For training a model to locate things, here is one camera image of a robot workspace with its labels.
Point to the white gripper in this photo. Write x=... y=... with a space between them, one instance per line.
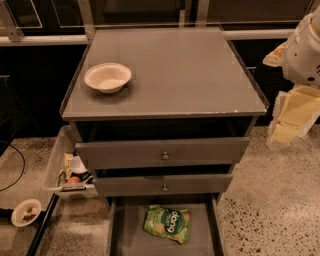
x=302 y=55

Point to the green rice chip bag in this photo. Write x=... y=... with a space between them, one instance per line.
x=167 y=223

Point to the top grey drawer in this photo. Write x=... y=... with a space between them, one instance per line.
x=161 y=153

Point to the grey drawer cabinet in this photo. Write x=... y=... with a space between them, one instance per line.
x=186 y=84

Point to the middle grey drawer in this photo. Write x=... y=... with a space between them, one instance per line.
x=162 y=185

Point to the bottom grey open drawer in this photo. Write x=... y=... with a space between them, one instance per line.
x=127 y=237

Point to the white paper bowl on cabinet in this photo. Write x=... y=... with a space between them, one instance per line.
x=107 y=77

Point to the white cup in bin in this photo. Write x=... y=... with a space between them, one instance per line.
x=76 y=165

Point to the red item in bin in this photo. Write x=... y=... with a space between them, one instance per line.
x=74 y=180

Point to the clear plastic storage bin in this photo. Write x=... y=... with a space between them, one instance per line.
x=64 y=144

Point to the white bowl on floor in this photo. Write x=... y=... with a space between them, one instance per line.
x=26 y=212

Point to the black floor bar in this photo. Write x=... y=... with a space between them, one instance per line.
x=45 y=217

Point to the metal railing frame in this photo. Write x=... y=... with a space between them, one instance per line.
x=61 y=22

